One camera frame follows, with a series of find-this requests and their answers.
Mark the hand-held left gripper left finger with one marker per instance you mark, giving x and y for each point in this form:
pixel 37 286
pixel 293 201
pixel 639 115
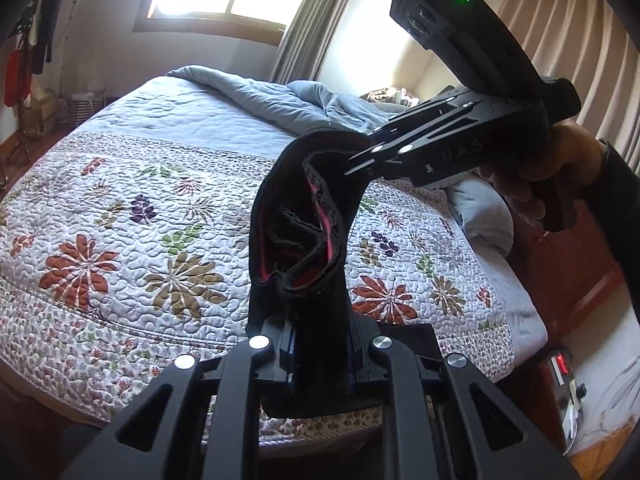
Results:
pixel 287 360

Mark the grey bed sheet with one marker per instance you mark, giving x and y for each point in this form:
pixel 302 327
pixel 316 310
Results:
pixel 515 310

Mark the floral pillow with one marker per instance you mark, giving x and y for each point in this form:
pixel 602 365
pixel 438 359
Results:
pixel 387 99

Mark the black pants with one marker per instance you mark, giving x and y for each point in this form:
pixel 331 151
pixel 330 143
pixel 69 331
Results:
pixel 340 280

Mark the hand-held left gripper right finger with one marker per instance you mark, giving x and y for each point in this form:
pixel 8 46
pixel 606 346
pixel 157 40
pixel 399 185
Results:
pixel 362 365

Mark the tan bag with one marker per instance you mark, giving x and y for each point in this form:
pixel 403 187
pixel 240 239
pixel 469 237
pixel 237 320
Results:
pixel 45 112

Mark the grey curtain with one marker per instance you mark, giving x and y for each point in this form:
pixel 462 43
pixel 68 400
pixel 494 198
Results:
pixel 310 25

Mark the wooden framed window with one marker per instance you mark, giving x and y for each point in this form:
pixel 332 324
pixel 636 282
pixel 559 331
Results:
pixel 215 30

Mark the floral quilted bedspread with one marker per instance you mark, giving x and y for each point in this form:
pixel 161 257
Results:
pixel 125 210

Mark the red digital clock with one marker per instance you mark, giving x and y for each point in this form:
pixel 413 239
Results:
pixel 560 367

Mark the dark wooden bed headboard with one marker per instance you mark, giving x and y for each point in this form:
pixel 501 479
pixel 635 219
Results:
pixel 575 280

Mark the person's right hand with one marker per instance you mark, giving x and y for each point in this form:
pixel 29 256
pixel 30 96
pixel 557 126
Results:
pixel 570 160

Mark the red bag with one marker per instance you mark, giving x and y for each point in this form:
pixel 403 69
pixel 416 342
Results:
pixel 16 80

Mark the grey pillow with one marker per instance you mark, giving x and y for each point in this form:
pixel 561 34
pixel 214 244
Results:
pixel 480 210

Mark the wooden coat rack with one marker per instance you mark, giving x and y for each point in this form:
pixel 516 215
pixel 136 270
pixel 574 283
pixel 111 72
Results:
pixel 22 35

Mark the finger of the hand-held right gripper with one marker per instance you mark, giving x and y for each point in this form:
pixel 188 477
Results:
pixel 435 110
pixel 395 152

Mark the thin white pole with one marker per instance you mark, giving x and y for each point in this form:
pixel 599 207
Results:
pixel 70 40

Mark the beige curtain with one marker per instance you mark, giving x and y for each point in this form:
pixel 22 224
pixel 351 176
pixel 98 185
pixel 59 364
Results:
pixel 550 25

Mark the black plug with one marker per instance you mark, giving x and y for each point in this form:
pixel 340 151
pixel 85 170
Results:
pixel 580 391

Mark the power strip with red switch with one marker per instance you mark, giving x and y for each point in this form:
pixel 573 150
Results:
pixel 542 400

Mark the blue-grey duvet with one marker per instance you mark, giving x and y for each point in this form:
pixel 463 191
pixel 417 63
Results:
pixel 310 97

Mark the black hanging garment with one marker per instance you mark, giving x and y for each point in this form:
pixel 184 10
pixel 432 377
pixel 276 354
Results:
pixel 50 20

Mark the woven basket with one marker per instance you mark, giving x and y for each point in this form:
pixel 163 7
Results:
pixel 87 109

